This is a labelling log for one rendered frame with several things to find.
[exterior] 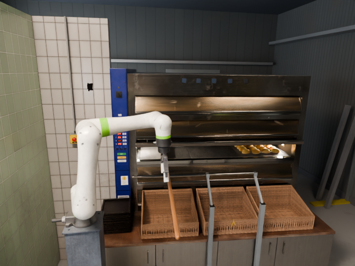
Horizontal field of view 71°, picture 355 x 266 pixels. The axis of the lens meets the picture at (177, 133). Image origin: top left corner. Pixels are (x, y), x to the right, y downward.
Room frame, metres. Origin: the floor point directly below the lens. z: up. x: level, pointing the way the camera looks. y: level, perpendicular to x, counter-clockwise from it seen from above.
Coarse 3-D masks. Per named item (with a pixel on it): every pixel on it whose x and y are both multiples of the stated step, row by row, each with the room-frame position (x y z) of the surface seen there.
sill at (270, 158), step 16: (144, 160) 2.57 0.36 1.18; (160, 160) 2.58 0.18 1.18; (176, 160) 2.59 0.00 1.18; (192, 160) 2.61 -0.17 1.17; (208, 160) 2.63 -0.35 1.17; (224, 160) 2.65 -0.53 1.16; (240, 160) 2.67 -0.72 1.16; (256, 160) 2.69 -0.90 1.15; (272, 160) 2.71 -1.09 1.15; (288, 160) 2.73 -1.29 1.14
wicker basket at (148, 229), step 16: (144, 192) 2.51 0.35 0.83; (160, 192) 2.53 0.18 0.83; (176, 192) 2.55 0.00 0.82; (192, 192) 2.53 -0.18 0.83; (144, 208) 2.47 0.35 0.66; (176, 208) 2.50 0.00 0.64; (192, 208) 2.43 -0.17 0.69; (144, 224) 2.27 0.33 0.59; (160, 224) 2.07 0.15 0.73; (192, 224) 2.11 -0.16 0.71
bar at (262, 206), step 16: (144, 176) 2.18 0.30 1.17; (160, 176) 2.20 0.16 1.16; (176, 176) 2.21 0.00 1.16; (192, 176) 2.23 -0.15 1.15; (208, 176) 2.24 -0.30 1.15; (256, 176) 2.29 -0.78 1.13; (208, 192) 2.16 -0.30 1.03; (208, 240) 2.03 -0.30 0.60; (256, 240) 2.10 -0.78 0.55; (208, 256) 2.02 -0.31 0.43; (256, 256) 2.07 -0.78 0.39
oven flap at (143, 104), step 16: (144, 96) 2.58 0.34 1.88; (160, 96) 2.60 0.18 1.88; (176, 96) 2.62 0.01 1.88; (192, 96) 2.64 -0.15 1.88; (208, 96) 2.66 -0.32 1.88; (224, 96) 2.68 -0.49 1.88; (240, 96) 2.70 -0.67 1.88; (256, 96) 2.72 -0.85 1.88; (272, 96) 2.74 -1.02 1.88; (288, 96) 2.76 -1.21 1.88; (144, 112) 2.50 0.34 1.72; (160, 112) 2.52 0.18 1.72; (176, 112) 2.54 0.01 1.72; (192, 112) 2.56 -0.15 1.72; (208, 112) 2.58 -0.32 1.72; (224, 112) 2.60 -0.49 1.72; (240, 112) 2.62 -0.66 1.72; (256, 112) 2.64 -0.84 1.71; (272, 112) 2.66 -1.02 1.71; (288, 112) 2.69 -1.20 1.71
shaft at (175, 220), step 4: (168, 184) 1.95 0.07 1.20; (168, 188) 1.88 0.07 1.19; (172, 196) 1.74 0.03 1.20; (172, 200) 1.68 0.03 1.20; (172, 204) 1.62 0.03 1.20; (172, 208) 1.56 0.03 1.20; (172, 212) 1.52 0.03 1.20; (172, 216) 1.48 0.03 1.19; (176, 216) 1.48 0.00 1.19; (176, 220) 1.43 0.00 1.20; (176, 224) 1.38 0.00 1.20; (176, 228) 1.34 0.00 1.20; (176, 232) 1.30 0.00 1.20; (176, 236) 1.27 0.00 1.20
